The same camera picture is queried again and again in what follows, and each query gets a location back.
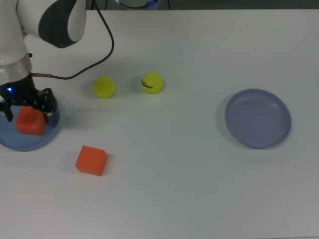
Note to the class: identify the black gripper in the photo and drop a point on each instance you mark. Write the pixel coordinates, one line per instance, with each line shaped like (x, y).
(20, 92)

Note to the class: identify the orange cube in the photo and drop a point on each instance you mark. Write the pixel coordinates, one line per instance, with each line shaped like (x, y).
(89, 159)
(28, 124)

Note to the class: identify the yellow tennis ball black print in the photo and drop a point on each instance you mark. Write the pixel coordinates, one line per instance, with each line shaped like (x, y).
(152, 82)

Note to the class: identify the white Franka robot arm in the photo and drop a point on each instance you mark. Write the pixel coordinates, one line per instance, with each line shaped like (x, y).
(12, 30)

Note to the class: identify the blue plate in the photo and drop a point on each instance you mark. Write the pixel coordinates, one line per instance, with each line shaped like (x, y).
(27, 142)

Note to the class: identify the purple plate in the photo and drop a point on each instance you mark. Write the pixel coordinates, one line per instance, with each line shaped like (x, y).
(258, 119)

